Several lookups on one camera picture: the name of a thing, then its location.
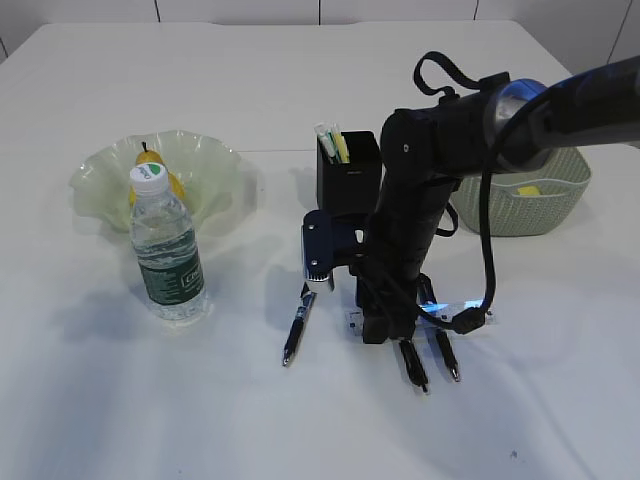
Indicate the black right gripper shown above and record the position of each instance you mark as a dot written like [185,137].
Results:
[390,284]

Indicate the clear plastic ruler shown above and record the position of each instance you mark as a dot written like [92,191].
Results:
[354,318]

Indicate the black pen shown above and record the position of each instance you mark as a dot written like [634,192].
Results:
[427,296]
[413,365]
[307,298]

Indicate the yellow utility knife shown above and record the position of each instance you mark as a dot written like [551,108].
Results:
[339,143]

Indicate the yellow waste paper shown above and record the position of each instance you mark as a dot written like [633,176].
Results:
[528,191]

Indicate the green utility knife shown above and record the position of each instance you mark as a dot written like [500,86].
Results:
[323,134]

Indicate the clear plastic water bottle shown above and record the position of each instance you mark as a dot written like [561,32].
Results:
[164,241]

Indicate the yellow pear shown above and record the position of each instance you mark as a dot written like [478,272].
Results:
[151,156]

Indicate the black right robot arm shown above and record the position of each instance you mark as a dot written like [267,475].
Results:
[501,126]

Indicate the black square pen holder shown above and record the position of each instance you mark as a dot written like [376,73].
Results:
[349,192]

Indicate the green plastic woven basket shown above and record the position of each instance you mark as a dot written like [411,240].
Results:
[562,182]

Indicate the green wavy glass plate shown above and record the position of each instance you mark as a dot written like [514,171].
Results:
[209,171]

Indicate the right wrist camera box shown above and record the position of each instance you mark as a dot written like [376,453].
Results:
[328,242]

